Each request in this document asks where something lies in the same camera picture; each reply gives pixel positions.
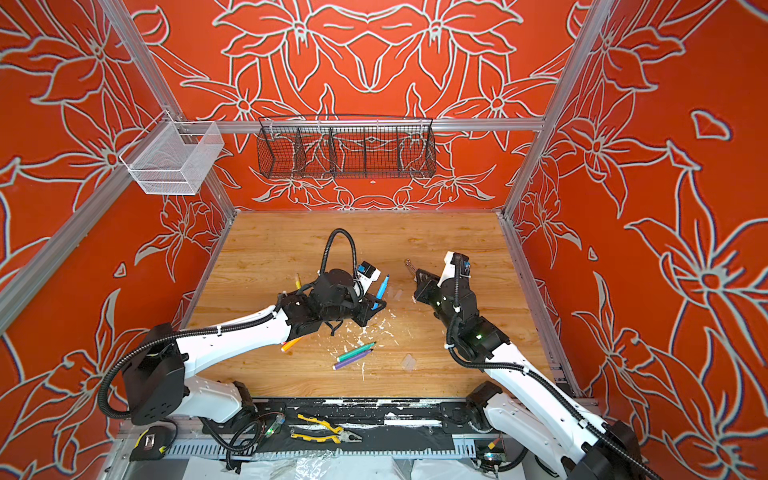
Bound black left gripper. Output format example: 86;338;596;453
323;289;388;326

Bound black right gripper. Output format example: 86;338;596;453
415;266;464;339

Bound blue marker pen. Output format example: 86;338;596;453
373;275;390;310

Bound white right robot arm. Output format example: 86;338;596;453
409;252;659;479

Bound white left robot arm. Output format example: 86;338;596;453
96;258;386;425

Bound green marker pen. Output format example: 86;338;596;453
337;342;377;363

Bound purple marker pen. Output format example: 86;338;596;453
332;349;373;371

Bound orange highlighter pen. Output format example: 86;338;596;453
281;338;300;352

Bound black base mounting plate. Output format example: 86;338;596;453
203;395;523;454

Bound left black tape measure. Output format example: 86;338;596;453
129;424;178;462

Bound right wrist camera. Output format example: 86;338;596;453
438;251;471;286

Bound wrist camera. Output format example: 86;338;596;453
354;261;381;296
438;251;471;286

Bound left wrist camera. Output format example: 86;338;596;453
354;261;381;296

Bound yellow handled pliers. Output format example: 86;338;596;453
290;414;363;445

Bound black wire mesh basket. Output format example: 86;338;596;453
256;116;437;180

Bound white wire mesh basket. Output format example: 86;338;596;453
118;112;224;196

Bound grey slotted cable duct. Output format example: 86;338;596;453
165;438;477;461

